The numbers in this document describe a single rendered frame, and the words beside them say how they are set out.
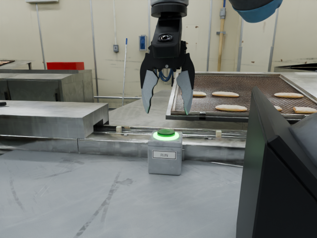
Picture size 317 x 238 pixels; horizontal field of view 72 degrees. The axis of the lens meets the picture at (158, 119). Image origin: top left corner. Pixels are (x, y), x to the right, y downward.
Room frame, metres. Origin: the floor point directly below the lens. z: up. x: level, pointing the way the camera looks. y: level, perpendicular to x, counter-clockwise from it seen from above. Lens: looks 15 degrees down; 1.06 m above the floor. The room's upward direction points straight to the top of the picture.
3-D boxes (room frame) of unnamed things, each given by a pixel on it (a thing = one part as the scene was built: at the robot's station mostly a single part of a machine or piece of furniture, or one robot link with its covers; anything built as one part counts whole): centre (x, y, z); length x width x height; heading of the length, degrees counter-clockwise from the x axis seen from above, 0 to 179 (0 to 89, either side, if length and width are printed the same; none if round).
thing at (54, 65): (3.88, 1.60, 0.94); 0.51 x 0.36 x 0.13; 86
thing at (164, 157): (0.45, -0.02, 0.84); 0.08 x 0.08 x 0.11; 82
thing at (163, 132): (0.45, -0.02, 0.90); 0.04 x 0.04 x 0.02
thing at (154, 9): (0.48, -0.02, 1.09); 0.09 x 0.08 x 0.12; 172
